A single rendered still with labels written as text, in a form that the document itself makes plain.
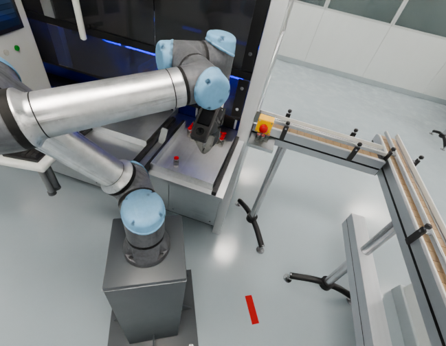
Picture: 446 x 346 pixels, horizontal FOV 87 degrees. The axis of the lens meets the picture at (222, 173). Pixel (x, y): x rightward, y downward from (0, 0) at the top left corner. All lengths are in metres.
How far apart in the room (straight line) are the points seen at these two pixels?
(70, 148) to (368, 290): 1.30
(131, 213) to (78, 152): 0.20
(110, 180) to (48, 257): 1.23
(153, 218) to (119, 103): 0.34
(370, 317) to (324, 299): 0.62
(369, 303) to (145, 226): 1.04
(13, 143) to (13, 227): 1.67
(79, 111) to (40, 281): 1.49
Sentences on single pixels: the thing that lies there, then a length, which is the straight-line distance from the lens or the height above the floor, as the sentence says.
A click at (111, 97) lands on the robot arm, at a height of 1.35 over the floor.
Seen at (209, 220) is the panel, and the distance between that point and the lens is 1.73.
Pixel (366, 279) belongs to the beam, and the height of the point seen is 0.55.
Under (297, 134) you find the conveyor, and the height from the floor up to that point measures 0.93.
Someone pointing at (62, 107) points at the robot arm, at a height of 1.34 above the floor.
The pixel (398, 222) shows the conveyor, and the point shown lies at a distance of 1.23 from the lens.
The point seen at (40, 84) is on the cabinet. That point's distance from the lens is 1.53.
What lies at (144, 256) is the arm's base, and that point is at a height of 0.85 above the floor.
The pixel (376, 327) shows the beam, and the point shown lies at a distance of 1.33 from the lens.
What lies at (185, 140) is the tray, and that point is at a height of 0.88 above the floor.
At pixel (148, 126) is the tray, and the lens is 1.21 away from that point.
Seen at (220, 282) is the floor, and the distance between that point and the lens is 1.70.
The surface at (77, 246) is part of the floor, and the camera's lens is 1.88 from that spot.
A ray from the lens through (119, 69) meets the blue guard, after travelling 1.31.
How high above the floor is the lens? 1.57
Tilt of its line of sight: 43 degrees down
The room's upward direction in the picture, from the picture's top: 13 degrees clockwise
